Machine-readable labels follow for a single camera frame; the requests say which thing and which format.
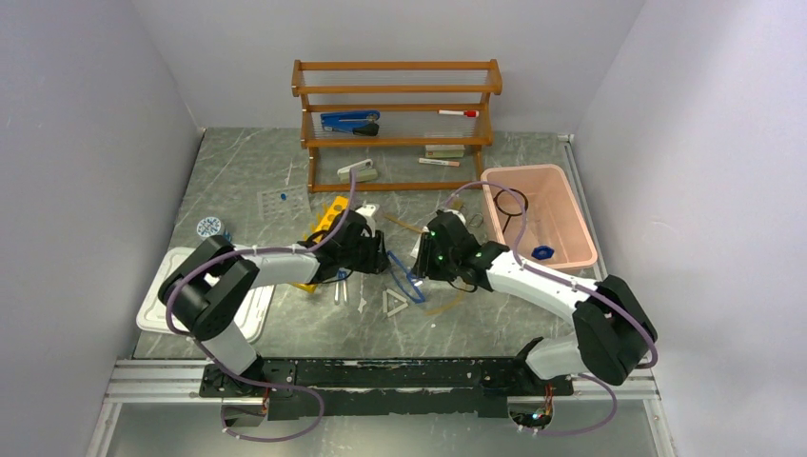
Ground tan rubber tube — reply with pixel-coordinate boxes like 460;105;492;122
383;213;467;317

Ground blue safety goggles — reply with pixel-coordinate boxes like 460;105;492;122
386;250;426;304

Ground black ring cable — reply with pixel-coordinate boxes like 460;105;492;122
492;188;529;219

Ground blue hexagonal base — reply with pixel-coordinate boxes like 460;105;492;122
531;245;555;261

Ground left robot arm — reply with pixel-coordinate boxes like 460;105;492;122
158;209;389;396

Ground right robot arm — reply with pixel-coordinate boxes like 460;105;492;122
413;211;658;394

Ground blue capped test tubes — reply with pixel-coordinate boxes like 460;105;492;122
334;269;350;306

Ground metal crucible tongs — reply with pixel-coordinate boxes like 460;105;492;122
466;212;484;229

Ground white clay triangle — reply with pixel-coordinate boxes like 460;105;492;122
383;288;409;317

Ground white stapler on block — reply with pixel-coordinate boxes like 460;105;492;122
337;159;379;184

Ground orange white pen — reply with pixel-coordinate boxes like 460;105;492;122
418;157;461;168

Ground clear well plate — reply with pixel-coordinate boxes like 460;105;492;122
257;185;312;221

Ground white green box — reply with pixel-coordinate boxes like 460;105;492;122
424;145;466;159

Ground pink plastic bin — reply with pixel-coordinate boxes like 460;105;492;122
482;165;599;274

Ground blue black clamp tool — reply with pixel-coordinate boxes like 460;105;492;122
320;109;381;137

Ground red white marker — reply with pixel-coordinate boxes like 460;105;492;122
438;109;480;118

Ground wooden shelf rack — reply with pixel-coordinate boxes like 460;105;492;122
290;59;503;193

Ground blue white tape roll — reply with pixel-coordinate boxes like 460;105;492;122
196;216;228;238

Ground white plastic lid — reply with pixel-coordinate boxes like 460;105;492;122
136;247;275;343

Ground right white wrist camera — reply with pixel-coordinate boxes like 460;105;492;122
450;209;467;229

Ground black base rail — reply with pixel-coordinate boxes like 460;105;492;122
198;357;573;421

